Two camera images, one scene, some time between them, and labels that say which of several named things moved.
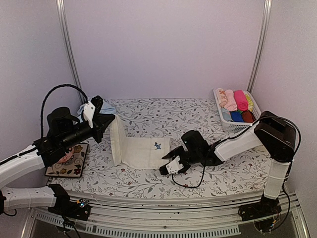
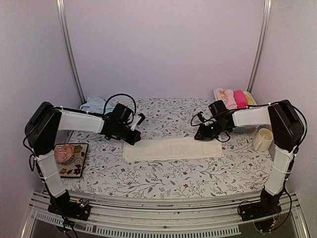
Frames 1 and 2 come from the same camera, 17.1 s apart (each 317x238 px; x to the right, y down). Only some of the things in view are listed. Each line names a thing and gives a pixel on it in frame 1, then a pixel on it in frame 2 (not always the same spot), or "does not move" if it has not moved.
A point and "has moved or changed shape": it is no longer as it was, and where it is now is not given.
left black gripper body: [72, 138] to [121, 134]
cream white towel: [142, 152] has moved or changed shape
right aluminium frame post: [266, 19] does not move
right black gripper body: [194, 157] to [213, 132]
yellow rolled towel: [250, 102] does not move
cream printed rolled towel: [222, 97] does not move
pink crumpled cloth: [68, 157] does not move
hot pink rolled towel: [242, 103] does not move
